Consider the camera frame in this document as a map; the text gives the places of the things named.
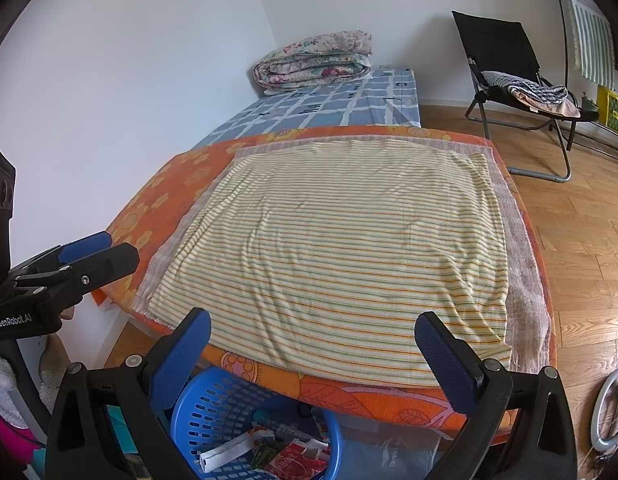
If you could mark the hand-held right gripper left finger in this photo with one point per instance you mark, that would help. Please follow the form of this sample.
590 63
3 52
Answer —
181 365

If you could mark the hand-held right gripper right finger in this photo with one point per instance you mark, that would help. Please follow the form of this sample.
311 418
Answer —
439 355

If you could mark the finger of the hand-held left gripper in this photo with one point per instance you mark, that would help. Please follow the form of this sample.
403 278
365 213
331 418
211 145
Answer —
104 267
86 247

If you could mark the blue plastic basket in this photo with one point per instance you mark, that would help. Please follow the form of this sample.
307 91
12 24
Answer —
214 410

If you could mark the red and white box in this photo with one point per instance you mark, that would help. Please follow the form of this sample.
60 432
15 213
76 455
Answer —
294 465

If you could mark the person's left hand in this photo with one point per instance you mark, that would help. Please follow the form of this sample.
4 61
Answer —
1 375

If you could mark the clear plastic bag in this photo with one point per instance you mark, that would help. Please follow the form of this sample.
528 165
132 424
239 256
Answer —
389 455

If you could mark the pink clothing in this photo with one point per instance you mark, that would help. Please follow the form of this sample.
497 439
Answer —
6 435

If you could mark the green foil packet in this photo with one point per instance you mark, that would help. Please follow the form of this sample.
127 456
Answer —
266 455

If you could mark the yellow striped cloth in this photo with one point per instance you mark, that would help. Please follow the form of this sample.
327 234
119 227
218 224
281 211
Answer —
339 260

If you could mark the blue checked bed sheet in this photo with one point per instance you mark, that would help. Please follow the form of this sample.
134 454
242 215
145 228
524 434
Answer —
314 110

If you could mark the pink cushion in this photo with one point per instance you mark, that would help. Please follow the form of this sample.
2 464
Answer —
554 109

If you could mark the checked cloth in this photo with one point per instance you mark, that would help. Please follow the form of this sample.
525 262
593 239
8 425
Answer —
534 91

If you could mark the folded floral quilt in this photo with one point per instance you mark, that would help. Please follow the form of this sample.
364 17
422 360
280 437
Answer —
309 65

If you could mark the yellow plastic crate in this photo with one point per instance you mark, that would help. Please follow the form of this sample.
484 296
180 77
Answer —
614 112

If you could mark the black folding chair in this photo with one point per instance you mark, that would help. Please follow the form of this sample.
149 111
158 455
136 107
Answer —
494 45

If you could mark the black stand pole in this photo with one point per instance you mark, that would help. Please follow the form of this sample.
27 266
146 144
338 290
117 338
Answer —
565 35

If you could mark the green striped hanging cloth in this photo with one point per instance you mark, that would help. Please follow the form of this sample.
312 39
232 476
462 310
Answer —
591 35

